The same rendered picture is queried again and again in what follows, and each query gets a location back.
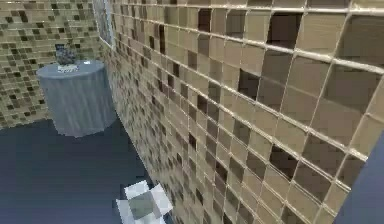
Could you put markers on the open white cardboard box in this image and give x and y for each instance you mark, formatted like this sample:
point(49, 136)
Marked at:
point(144, 205)

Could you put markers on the dark grey house plant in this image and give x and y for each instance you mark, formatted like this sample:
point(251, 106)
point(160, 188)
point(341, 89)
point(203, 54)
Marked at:
point(65, 56)

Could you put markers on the grey round side table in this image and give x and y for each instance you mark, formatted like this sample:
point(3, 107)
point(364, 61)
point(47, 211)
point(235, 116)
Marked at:
point(78, 100)

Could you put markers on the small white object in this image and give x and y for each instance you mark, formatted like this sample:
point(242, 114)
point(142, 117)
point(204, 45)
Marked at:
point(87, 62)

